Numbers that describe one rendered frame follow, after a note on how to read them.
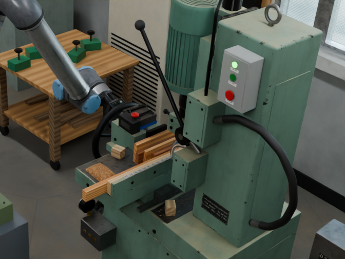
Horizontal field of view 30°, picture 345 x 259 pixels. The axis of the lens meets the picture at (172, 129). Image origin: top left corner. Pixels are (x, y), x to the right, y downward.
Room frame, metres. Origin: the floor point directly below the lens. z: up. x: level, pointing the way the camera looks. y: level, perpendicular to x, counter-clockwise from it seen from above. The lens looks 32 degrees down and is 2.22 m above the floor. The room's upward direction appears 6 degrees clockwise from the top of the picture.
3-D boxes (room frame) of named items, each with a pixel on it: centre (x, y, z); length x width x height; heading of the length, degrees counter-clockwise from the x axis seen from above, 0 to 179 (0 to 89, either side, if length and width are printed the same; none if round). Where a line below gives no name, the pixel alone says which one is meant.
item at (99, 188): (1.87, 0.03, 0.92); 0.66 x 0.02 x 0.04; 136
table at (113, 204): (1.98, 0.07, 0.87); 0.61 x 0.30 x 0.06; 136
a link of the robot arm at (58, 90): (2.40, 0.46, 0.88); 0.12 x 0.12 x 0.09; 46
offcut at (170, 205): (1.74, -0.02, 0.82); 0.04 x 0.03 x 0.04; 10
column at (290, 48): (1.74, -0.25, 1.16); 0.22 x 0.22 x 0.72; 46
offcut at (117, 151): (1.90, 0.19, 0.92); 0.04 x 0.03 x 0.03; 63
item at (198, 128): (1.68, -0.09, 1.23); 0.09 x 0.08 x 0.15; 46
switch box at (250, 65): (1.62, -0.17, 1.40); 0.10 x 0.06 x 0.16; 46
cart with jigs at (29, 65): (3.36, 0.66, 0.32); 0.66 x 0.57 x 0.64; 141
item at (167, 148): (1.94, -0.01, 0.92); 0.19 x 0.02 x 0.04; 136
